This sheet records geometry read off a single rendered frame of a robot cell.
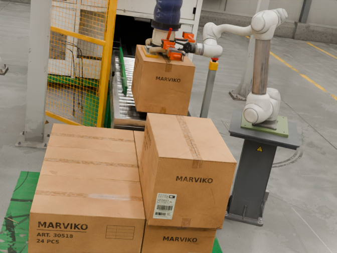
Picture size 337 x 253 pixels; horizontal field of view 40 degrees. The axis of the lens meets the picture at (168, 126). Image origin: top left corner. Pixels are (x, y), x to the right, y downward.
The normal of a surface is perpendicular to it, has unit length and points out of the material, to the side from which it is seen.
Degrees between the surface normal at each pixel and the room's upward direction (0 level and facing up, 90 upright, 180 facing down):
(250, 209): 90
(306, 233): 0
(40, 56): 89
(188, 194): 90
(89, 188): 0
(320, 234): 0
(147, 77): 89
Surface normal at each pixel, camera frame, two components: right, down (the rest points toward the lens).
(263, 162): -0.20, 0.33
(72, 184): 0.15, -0.92
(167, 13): -0.07, 0.07
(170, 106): 0.14, 0.36
